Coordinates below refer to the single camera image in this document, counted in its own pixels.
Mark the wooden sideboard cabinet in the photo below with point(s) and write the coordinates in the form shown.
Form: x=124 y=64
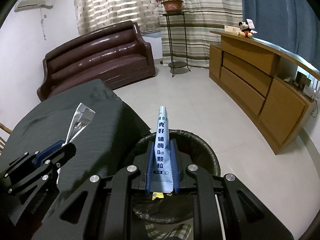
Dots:
x=263 y=79

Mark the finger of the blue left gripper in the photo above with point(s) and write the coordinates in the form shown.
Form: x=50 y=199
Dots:
x=60 y=157
x=43 y=155

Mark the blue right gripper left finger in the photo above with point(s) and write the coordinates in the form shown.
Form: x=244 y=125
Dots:
x=149 y=166

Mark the black metal plant stand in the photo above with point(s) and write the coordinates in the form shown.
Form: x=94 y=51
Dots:
x=177 y=41

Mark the small cardboard box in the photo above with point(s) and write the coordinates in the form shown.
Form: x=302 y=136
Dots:
x=232 y=29

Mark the dark red leather sofa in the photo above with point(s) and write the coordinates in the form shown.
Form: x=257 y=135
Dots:
x=116 y=54

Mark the yellow wrapper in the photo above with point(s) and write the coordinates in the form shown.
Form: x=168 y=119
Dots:
x=158 y=195

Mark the light blue stick sachet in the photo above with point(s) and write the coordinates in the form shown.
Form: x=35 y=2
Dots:
x=162 y=180

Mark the black woven trash bin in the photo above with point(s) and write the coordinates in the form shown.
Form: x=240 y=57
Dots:
x=179 y=207

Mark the mickey mouse plush toy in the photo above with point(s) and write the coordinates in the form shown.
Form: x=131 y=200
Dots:
x=245 y=30

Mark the white air conditioner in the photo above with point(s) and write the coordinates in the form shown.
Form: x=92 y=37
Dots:
x=23 y=5

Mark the striped beige curtain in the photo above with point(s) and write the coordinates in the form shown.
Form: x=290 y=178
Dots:
x=203 y=17

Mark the potted plant terracotta pot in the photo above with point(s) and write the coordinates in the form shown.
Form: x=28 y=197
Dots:
x=171 y=6

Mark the silver foil torn wrapper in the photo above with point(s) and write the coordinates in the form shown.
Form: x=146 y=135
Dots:
x=82 y=117

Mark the blue curtain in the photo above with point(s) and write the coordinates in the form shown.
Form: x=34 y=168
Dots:
x=290 y=24

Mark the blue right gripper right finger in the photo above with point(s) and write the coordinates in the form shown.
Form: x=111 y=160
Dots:
x=174 y=167

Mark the patterned beige curtain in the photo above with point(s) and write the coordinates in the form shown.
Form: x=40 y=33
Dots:
x=94 y=14

